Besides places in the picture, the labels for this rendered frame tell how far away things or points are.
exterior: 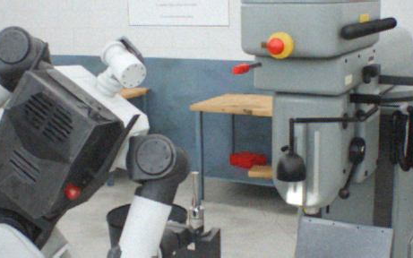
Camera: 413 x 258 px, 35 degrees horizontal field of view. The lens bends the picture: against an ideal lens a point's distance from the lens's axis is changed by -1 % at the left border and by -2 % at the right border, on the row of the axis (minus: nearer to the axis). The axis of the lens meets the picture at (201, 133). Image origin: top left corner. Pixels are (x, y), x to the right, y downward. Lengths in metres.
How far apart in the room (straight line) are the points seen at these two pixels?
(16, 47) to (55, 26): 6.23
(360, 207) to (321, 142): 0.56
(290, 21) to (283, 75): 0.18
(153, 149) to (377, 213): 1.01
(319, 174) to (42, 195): 0.71
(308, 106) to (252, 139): 4.90
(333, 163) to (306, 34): 0.37
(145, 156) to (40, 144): 0.22
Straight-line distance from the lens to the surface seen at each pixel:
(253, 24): 1.61
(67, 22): 7.67
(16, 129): 1.47
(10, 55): 1.57
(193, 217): 2.05
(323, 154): 1.73
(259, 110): 5.62
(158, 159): 1.42
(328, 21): 1.56
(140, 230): 1.47
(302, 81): 1.68
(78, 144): 1.39
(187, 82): 6.84
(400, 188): 2.21
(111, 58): 1.55
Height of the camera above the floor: 1.89
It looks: 12 degrees down
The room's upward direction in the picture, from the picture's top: 1 degrees counter-clockwise
